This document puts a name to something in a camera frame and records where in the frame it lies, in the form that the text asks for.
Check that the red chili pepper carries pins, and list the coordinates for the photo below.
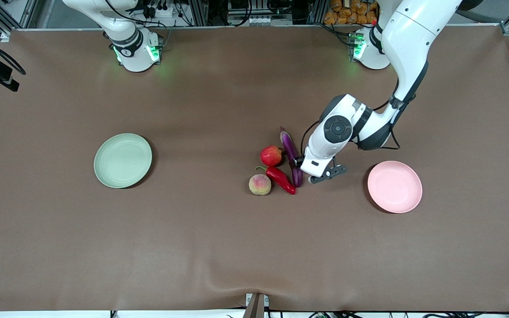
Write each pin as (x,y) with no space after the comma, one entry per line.
(281,179)

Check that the long purple eggplant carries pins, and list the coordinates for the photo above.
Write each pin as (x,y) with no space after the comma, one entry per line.
(287,141)

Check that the red apple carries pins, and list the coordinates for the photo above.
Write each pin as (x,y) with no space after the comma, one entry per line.
(271,156)

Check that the yellow pink peach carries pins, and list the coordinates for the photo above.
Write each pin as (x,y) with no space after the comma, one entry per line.
(260,184)

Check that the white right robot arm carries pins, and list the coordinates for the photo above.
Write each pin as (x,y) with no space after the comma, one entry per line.
(135,57)

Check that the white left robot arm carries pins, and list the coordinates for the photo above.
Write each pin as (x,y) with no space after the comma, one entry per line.
(409,39)

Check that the pink plate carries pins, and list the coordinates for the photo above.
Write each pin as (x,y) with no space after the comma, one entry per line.
(394,187)

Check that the brown table cover sheet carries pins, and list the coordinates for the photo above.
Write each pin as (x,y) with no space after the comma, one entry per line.
(254,247)

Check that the light green plate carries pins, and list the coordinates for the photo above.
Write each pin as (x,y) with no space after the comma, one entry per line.
(123,160)

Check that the metal table edge clamp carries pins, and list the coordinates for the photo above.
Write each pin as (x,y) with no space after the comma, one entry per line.
(256,307)

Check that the bag of orange pieces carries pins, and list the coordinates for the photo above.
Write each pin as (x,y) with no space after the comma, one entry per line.
(347,15)

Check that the white power strip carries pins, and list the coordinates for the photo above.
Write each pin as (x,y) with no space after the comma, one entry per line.
(159,11)

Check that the grey rounded chair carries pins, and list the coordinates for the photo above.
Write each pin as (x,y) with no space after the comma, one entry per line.
(471,4)

